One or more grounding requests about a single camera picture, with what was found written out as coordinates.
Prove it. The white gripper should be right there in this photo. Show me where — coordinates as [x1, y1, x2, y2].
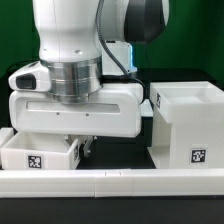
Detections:
[9, 83, 143, 158]

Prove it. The white drawer box front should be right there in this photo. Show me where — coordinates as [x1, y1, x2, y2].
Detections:
[1, 132, 81, 170]

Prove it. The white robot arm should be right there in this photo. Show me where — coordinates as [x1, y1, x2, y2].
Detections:
[9, 0, 169, 150]

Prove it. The white fiducial marker plate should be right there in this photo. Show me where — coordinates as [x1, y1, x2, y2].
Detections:
[140, 99, 153, 117]

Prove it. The white left barrier block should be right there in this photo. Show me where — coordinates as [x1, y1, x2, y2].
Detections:
[0, 128, 14, 148]

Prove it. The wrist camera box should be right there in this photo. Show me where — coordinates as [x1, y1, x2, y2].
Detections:
[8, 61, 51, 92]

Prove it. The white front barrier rail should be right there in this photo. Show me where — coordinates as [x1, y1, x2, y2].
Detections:
[0, 168, 224, 198]

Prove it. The white drawer cabinet frame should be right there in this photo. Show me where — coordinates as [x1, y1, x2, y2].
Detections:
[149, 81, 224, 169]

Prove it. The black cable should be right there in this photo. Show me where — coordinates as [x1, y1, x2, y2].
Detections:
[95, 0, 148, 101]

